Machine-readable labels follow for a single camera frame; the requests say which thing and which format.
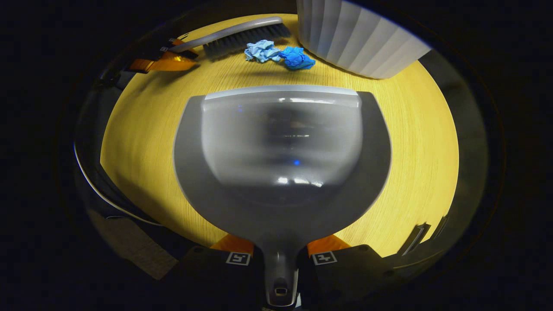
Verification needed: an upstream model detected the metal desk bracket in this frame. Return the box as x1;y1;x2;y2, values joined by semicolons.
397;222;432;256
434;215;450;238

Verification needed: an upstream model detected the grey plastic dustpan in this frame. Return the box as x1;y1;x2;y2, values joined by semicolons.
173;85;392;308

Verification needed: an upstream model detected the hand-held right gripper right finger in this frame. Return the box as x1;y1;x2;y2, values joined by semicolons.
298;234;404;309

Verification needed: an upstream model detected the white ribbed garbage bin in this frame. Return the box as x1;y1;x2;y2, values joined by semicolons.
296;0;432;80

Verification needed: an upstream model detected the small grey broom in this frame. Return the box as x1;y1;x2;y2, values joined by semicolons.
168;16;292;60

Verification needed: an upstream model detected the light blue paper ball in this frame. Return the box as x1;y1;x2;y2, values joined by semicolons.
245;40;282;63

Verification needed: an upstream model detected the wooden desktop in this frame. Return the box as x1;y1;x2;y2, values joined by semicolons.
100;13;459;258

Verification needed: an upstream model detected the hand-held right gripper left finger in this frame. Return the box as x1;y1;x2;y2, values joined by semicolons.
166;233;265;311

